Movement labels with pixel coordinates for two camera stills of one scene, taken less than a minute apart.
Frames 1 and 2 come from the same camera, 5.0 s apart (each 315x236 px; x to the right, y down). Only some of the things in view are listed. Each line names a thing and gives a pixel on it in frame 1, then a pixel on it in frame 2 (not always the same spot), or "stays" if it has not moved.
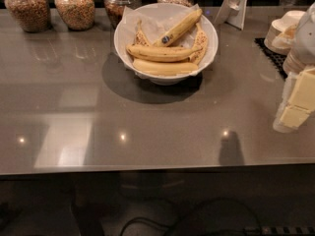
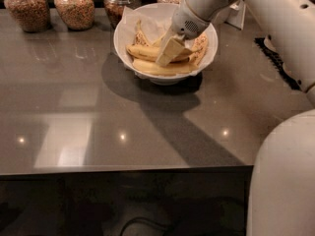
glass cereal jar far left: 31,6 stays
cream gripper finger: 288,118 to 171,34
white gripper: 305,43 to 185,24
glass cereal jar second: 77,6 stays
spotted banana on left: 140,36 stays
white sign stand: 234,5 stays
